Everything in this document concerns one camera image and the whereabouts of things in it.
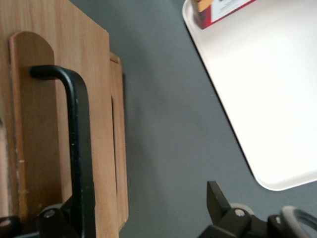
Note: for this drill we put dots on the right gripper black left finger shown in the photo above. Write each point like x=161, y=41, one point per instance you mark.
x=57, y=223

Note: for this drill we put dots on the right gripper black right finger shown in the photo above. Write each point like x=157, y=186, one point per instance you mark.
x=223, y=218

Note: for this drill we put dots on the wooden drawer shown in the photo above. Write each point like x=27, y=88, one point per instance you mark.
x=99, y=99
x=121, y=148

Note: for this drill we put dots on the beige plastic tray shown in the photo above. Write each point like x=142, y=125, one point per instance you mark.
x=260, y=99

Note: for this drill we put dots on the red white cookie box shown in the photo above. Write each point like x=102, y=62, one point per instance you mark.
x=205, y=17

